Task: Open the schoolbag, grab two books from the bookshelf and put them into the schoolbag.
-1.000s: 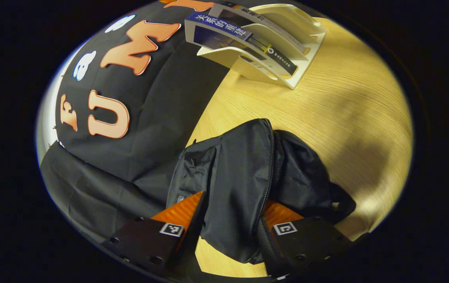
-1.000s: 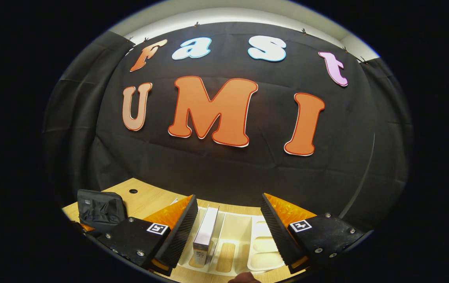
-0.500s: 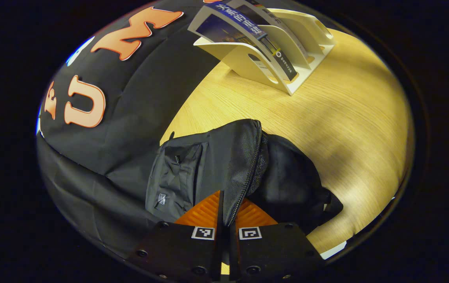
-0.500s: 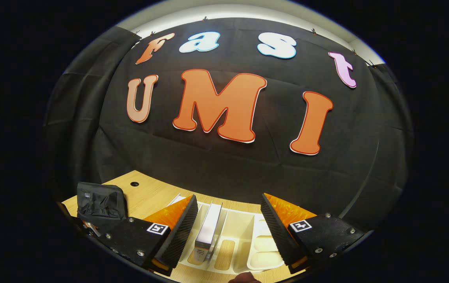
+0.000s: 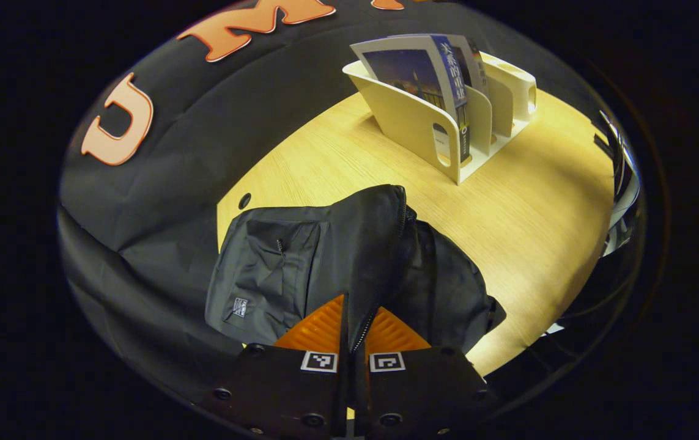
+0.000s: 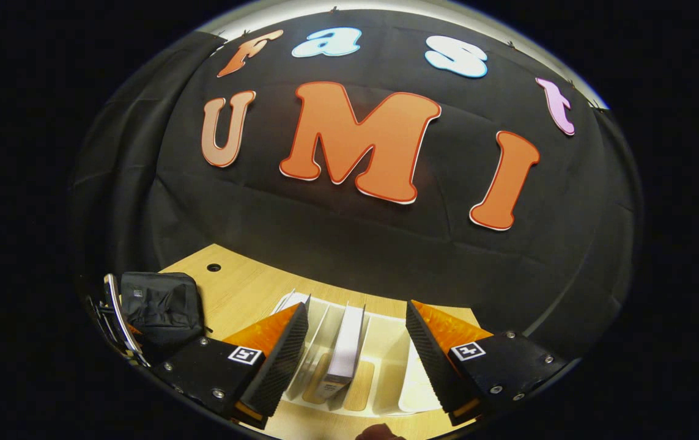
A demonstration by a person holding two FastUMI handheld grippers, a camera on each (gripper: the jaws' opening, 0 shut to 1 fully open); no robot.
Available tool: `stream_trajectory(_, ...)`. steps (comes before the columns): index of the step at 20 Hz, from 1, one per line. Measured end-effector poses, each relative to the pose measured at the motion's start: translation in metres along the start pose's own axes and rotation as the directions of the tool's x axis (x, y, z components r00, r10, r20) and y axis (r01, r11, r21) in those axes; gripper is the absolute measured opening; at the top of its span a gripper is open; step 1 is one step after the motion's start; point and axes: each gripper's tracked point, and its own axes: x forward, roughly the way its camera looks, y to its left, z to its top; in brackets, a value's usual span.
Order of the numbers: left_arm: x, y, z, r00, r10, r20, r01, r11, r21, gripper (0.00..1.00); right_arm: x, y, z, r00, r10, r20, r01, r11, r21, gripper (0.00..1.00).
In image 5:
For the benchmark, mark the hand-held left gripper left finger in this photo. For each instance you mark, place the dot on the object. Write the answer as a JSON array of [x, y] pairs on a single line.
[[282, 391]]

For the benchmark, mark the blue picture cover book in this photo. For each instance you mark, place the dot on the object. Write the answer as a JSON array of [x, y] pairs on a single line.
[[410, 73]]

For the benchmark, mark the white bookshelf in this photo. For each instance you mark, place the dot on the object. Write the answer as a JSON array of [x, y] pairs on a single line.
[[410, 122]]

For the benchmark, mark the black schoolbag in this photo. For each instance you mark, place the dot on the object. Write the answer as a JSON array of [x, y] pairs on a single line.
[[288, 256]]

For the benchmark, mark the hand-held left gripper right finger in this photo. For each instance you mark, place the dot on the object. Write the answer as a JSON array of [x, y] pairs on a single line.
[[422, 391]]

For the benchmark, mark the black backdrop cloth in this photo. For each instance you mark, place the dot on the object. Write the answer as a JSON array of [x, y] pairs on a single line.
[[159, 201]]

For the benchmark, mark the grey portrait cover book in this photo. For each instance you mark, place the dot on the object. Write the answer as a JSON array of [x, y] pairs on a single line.
[[474, 61]]

